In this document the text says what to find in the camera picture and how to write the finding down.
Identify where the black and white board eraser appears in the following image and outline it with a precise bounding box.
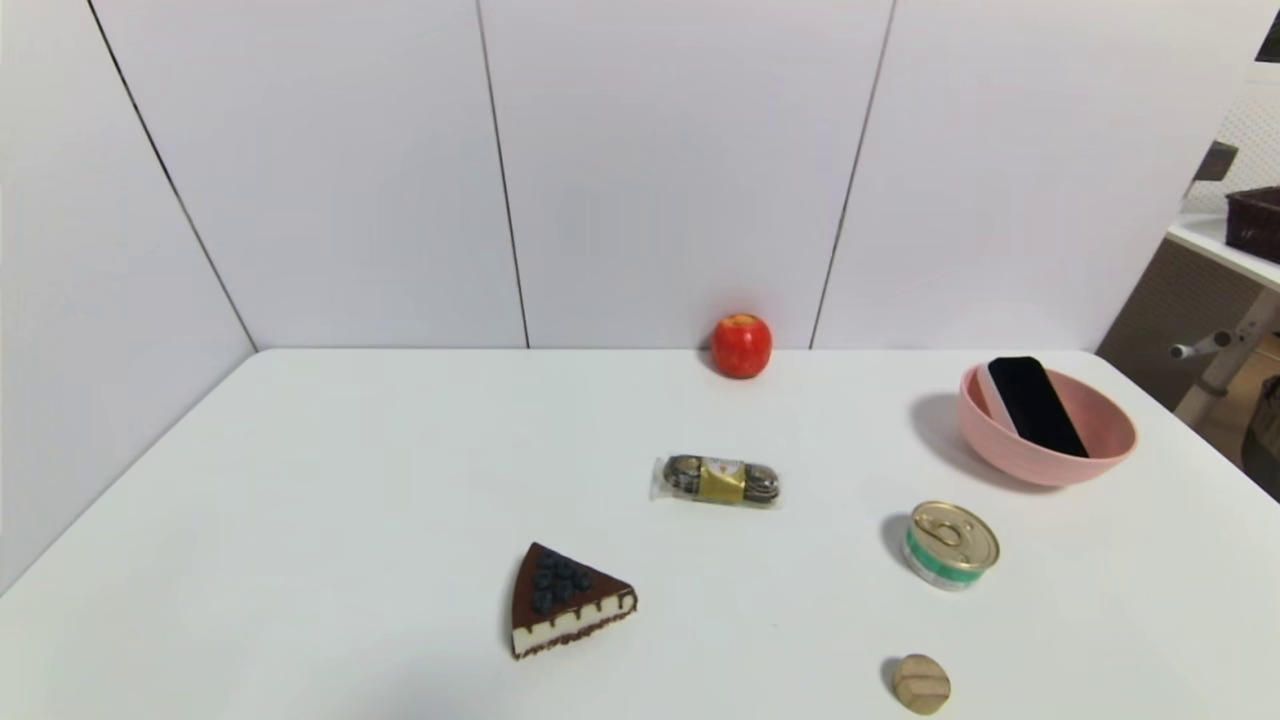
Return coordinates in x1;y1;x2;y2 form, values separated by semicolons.
975;356;1091;460

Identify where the pink bowl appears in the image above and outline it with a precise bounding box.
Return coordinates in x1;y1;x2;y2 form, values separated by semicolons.
955;362;1139;489

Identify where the red apple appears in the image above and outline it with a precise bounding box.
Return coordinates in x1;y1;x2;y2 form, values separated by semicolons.
711;313;774;380

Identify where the wrapped chocolate balls pack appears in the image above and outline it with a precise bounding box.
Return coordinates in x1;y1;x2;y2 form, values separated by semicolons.
649;454;783;508

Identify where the blueberry chocolate cake slice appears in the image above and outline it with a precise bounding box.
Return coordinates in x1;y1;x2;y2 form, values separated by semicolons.
510;543;639;661

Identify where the green tin can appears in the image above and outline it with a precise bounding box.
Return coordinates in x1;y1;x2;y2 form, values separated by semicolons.
904;501;1001;593

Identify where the brown walnut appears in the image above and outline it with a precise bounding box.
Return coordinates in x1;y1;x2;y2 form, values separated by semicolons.
893;654;952;716

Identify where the brown perforated panel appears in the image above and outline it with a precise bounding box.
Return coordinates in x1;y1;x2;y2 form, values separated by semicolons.
1096;238;1244;409

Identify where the white side table top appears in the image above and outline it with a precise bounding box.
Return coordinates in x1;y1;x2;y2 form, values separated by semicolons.
1167;213;1280;292

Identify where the dark grey block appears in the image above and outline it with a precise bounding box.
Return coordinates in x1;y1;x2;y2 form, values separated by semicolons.
1193;140;1240;183

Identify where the dark brown basket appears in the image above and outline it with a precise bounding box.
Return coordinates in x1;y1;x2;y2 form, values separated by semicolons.
1225;186;1280;265

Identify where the white table leg with handle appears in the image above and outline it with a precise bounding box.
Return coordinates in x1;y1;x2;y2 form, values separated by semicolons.
1170;288;1280;426

